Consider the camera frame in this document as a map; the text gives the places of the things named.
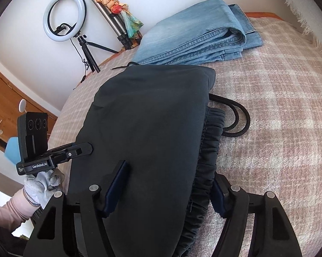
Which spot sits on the light blue plastic object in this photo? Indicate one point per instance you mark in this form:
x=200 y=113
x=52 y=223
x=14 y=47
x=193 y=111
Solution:
x=12 y=150

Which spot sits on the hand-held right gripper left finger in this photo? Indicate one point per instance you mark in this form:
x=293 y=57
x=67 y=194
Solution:
x=115 y=190

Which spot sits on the folded silver tripod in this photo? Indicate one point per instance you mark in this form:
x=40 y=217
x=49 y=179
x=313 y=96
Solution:
x=110 y=18

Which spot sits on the small black tripod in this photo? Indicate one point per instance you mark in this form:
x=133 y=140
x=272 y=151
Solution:
x=82 y=42

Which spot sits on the folded blue jeans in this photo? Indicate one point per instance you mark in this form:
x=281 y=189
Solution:
x=193 y=32

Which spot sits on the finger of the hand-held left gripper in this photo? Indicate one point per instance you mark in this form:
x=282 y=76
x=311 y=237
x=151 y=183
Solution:
x=80 y=150

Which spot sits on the person's left forearm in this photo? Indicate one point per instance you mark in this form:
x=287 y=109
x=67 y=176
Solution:
x=11 y=208

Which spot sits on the white round knob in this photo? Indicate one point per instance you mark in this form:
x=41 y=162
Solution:
x=22 y=104

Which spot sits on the beige checked blanket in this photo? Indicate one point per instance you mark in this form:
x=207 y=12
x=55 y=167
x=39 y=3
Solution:
x=270 y=112

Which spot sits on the folded tripod with orange cloth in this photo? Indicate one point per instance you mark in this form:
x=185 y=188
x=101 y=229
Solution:
x=128 y=22

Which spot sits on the person's left hand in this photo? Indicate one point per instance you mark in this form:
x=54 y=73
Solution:
x=40 y=184

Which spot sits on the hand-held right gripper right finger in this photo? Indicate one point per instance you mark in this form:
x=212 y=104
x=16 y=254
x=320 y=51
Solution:
x=218 y=200

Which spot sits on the dark grey pants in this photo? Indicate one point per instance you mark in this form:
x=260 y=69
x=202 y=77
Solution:
x=150 y=128

